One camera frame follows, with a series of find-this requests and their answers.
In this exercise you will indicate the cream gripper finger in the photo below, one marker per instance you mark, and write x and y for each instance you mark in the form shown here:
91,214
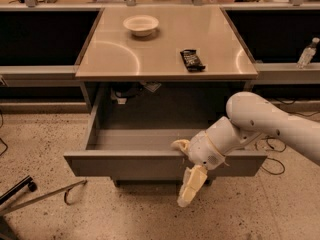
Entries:
193,180
181,144

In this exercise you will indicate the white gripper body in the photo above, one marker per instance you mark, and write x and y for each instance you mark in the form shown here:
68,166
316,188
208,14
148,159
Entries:
202,149

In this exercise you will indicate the grey top drawer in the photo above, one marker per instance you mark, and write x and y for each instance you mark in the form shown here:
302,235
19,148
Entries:
132,142

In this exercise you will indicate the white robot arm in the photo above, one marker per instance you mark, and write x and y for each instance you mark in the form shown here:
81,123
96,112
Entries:
248,116

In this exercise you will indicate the grey drawer cabinet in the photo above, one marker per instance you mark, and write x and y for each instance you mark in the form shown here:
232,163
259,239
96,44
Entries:
116,57

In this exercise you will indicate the black snack bar wrapper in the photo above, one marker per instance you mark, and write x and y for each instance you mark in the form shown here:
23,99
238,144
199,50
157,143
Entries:
191,60

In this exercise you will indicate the white bowl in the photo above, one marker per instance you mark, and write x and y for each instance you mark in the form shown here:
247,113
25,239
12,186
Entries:
141,25

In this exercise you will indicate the clear plastic water bottle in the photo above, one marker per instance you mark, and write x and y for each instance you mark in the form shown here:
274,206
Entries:
308,53

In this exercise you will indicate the black caster leg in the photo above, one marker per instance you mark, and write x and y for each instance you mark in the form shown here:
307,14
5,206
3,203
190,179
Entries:
27,181

